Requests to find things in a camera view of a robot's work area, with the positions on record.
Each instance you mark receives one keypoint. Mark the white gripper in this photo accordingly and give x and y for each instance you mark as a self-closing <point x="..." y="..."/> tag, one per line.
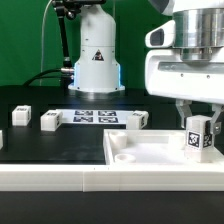
<point x="168" y="76"/>

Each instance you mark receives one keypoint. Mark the white square tabletop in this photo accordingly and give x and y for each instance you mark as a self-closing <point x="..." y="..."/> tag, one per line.
<point x="149" y="147"/>

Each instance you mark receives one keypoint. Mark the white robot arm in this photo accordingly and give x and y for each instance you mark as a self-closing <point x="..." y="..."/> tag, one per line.
<point x="185" y="61"/>

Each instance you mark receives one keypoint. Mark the white sheet with markers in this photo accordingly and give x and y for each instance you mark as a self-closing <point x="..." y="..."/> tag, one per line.
<point x="98" y="117"/>

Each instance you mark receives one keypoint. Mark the white U-shaped fence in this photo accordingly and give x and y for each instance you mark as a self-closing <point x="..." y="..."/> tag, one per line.
<point x="87" y="178"/>

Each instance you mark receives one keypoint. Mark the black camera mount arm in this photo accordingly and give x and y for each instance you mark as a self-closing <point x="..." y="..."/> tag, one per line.
<point x="69" y="9"/>

